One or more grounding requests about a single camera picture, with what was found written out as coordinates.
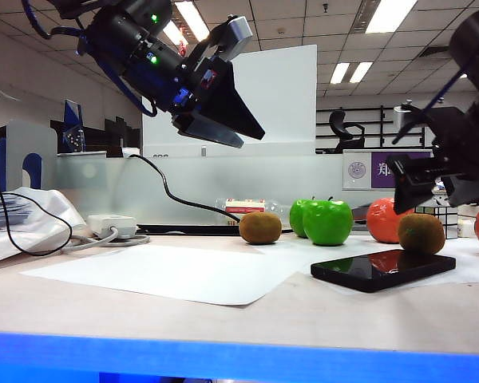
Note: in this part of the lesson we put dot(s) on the small white box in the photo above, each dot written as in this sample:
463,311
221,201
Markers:
466,228

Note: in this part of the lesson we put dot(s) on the frosted glass desk partition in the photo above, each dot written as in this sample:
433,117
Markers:
263,179

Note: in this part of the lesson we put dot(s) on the white paper sheet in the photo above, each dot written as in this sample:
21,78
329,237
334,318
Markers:
163,275
335,253

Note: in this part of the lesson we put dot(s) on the stack of printed papers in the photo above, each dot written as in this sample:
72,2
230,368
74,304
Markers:
4,215

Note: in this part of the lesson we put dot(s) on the green apple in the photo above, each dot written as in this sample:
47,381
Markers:
298,219
328,225

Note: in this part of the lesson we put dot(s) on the brown fuzzy kiwi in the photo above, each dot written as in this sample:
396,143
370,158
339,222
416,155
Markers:
421,235
260,228

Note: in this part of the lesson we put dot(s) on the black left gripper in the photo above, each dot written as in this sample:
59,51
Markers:
193,84

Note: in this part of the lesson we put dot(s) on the red hanging ornament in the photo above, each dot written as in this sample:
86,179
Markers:
182,50

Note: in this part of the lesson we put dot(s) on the white board panel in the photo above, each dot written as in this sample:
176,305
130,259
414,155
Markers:
283,99

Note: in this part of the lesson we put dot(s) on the white power adapter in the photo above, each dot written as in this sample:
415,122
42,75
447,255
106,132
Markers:
109,223

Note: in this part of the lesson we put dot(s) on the grey metal bookend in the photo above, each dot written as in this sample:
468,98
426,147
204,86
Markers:
24,139

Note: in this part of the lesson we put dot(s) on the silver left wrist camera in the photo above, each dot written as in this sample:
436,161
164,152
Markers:
240,36

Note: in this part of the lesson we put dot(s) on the recessed ceiling light fixture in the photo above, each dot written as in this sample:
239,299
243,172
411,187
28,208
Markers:
339,73
191,20
389,18

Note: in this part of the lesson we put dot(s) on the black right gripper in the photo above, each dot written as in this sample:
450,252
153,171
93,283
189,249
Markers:
455,143

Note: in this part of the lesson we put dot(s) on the black shelf rack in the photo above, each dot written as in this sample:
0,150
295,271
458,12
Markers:
382,119

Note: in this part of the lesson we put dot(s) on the silver mirror puzzle cube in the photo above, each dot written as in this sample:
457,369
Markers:
452,225

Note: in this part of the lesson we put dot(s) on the ceiling air vent grille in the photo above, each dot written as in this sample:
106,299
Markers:
435,53

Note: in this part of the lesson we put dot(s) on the white plastic bag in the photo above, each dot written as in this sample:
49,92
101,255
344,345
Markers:
52,211

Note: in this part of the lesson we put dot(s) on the dark computer monitors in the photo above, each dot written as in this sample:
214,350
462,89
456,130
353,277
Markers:
115,135

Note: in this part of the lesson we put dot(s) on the clear bottle with red label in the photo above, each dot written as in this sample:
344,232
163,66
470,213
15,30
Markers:
245,206

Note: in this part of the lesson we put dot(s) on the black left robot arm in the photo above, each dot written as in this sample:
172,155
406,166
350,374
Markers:
119,44

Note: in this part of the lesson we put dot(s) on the purple and white name plate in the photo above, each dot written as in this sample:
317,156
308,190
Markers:
357,169

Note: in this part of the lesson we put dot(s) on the black smartphone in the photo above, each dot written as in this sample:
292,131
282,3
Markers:
359,273

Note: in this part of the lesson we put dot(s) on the small black office chair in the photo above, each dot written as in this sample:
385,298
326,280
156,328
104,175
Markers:
338,123

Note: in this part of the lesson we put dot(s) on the blue crystal trophy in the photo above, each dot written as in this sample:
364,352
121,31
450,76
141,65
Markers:
73,131

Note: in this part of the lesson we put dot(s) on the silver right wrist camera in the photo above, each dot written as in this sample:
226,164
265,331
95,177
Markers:
401,116

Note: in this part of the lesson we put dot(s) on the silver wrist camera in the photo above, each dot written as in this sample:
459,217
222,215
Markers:
401,116
240,36

